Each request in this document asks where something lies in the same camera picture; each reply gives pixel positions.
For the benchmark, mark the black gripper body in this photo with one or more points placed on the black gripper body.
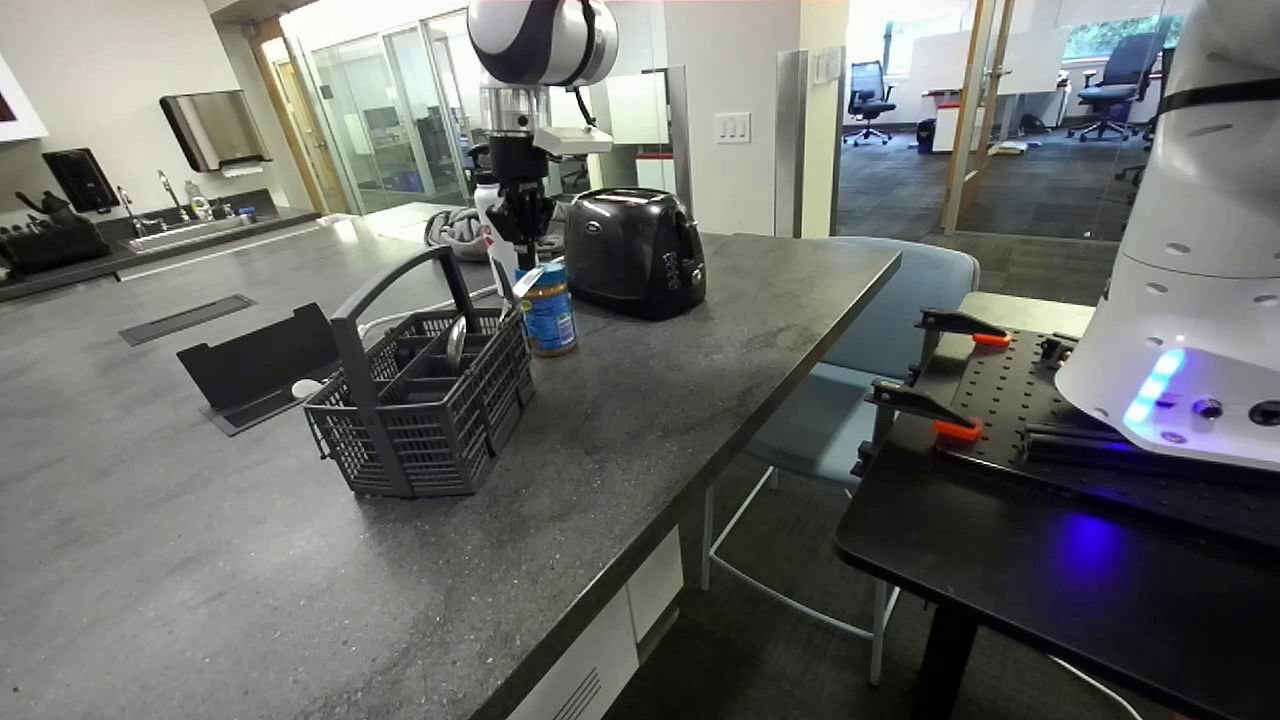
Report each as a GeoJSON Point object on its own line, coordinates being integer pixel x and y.
{"type": "Point", "coordinates": [515, 164]}

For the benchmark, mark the grey crumpled cloth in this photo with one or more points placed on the grey crumpled cloth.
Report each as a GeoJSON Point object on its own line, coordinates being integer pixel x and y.
{"type": "Point", "coordinates": [454, 239]}

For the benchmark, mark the black toaster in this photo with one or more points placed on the black toaster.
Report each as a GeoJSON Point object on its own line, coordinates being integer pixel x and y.
{"type": "Point", "coordinates": [638, 255]}

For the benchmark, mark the metal utensil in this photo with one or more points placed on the metal utensil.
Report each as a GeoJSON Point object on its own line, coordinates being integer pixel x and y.
{"type": "Point", "coordinates": [458, 340]}

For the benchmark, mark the black utensil caddy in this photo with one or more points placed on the black utensil caddy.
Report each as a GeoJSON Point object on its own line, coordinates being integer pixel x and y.
{"type": "Point", "coordinates": [424, 414]}

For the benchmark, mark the small white round object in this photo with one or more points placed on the small white round object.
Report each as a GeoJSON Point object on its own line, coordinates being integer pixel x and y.
{"type": "Point", "coordinates": [306, 391]}

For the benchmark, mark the kitchen counter with sink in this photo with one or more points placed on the kitchen counter with sink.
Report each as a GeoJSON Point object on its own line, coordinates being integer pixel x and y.
{"type": "Point", "coordinates": [203, 232]}

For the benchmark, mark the light blue chair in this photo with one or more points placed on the light blue chair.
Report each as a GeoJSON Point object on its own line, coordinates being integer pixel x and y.
{"type": "Point", "coordinates": [885, 321]}

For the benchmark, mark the black monitor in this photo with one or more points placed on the black monitor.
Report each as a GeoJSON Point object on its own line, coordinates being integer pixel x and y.
{"type": "Point", "coordinates": [82, 182]}

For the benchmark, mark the wooden pillar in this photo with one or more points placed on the wooden pillar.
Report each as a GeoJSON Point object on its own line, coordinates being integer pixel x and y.
{"type": "Point", "coordinates": [968, 104]}

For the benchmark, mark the black dish rack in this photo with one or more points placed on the black dish rack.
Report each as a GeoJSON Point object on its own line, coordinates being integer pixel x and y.
{"type": "Point", "coordinates": [49, 242]}

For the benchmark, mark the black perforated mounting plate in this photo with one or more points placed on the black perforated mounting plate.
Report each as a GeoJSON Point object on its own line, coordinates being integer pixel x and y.
{"type": "Point", "coordinates": [1012, 403]}

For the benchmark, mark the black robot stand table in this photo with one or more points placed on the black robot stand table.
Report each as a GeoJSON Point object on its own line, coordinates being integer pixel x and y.
{"type": "Point", "coordinates": [1052, 585]}

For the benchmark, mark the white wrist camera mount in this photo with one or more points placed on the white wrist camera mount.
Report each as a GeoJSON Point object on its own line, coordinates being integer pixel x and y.
{"type": "Point", "coordinates": [573, 141]}

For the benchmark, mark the white light switch plate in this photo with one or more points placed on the white light switch plate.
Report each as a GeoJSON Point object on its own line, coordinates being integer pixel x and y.
{"type": "Point", "coordinates": [734, 131]}

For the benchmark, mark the wall paper towel dispenser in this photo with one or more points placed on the wall paper towel dispenser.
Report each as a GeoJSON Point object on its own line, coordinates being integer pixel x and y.
{"type": "Point", "coordinates": [212, 131]}

